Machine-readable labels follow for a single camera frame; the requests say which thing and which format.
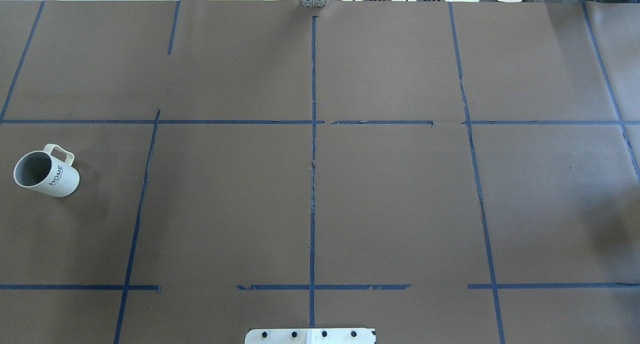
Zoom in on brown paper table cover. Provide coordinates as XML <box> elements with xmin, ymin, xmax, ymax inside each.
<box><xmin>1</xmin><ymin>0</ymin><xmax>639</xmax><ymax>344</ymax></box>

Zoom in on white ribbed HOME mug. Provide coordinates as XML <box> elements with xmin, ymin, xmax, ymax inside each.
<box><xmin>13</xmin><ymin>143</ymin><xmax>80</xmax><ymax>198</ymax></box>

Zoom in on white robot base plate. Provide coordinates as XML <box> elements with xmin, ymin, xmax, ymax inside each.
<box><xmin>244</xmin><ymin>328</ymin><xmax>377</xmax><ymax>344</ymax></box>

